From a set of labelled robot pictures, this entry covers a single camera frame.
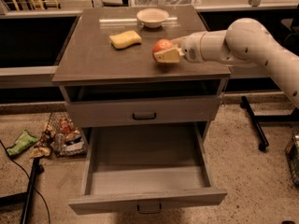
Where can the yellow sponge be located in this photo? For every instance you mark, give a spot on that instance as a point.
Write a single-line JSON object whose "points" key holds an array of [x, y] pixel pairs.
{"points": [[125, 39]]}

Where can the white bowl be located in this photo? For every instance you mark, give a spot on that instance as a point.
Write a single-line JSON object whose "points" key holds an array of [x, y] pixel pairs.
{"points": [[152, 17]]}

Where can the closed grey upper drawer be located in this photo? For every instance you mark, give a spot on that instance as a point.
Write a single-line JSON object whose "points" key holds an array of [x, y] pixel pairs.
{"points": [[143, 111]]}

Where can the black stand leg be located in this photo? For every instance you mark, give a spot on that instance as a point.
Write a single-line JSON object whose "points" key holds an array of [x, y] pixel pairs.
{"points": [[257, 120], [24, 198]]}

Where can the open grey lower drawer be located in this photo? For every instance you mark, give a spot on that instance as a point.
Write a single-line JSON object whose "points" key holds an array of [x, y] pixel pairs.
{"points": [[146, 169]]}

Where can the wire basket with snacks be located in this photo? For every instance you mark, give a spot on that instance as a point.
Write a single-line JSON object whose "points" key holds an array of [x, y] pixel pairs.
{"points": [[65, 137]]}

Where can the black stand leg right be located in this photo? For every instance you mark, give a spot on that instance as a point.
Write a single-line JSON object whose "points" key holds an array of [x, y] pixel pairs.
{"points": [[257, 120]]}

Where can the grey drawer cabinet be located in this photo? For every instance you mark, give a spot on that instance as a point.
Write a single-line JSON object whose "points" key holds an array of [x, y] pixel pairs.
{"points": [[91, 69]]}

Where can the wire basket at right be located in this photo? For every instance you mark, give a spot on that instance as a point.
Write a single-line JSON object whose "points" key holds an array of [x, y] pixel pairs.
{"points": [[292, 156]]}

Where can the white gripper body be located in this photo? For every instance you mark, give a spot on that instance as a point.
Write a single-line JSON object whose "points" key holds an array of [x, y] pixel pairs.
{"points": [[191, 49]]}

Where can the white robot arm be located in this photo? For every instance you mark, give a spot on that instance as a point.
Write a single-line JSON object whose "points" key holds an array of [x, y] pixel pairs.
{"points": [[245, 41]]}

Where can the black stand leg left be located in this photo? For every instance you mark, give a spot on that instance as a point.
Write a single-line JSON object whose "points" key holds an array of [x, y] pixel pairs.
{"points": [[24, 198]]}

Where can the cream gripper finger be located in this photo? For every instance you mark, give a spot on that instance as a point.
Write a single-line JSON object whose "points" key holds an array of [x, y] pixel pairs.
{"points": [[179, 41], [172, 55]]}

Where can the green snack bag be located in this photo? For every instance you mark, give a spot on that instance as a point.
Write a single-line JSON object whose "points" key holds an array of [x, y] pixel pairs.
{"points": [[24, 141]]}

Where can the red orange apple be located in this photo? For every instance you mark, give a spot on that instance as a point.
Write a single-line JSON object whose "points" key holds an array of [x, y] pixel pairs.
{"points": [[161, 44]]}

